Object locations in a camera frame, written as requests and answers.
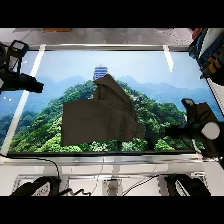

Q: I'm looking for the brown garment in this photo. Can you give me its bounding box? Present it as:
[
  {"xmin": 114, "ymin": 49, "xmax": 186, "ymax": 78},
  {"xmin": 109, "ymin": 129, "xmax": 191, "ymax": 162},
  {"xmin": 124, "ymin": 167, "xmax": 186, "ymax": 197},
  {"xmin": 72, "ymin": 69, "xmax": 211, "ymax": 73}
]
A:
[{"xmin": 60, "ymin": 73, "xmax": 147, "ymax": 147}]

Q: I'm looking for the black cable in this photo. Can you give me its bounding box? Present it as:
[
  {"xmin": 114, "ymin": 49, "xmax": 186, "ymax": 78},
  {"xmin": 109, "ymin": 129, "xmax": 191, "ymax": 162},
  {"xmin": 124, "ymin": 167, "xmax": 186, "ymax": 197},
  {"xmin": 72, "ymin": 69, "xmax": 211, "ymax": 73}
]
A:
[
  {"xmin": 0, "ymin": 153, "xmax": 62, "ymax": 179},
  {"xmin": 122, "ymin": 174, "xmax": 162, "ymax": 197}
]

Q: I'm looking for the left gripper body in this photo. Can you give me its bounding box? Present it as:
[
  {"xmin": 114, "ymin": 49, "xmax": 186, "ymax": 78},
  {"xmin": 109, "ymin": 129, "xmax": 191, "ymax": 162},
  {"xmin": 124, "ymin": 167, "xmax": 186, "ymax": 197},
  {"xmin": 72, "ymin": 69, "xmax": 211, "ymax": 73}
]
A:
[{"xmin": 18, "ymin": 73, "xmax": 45, "ymax": 95}]

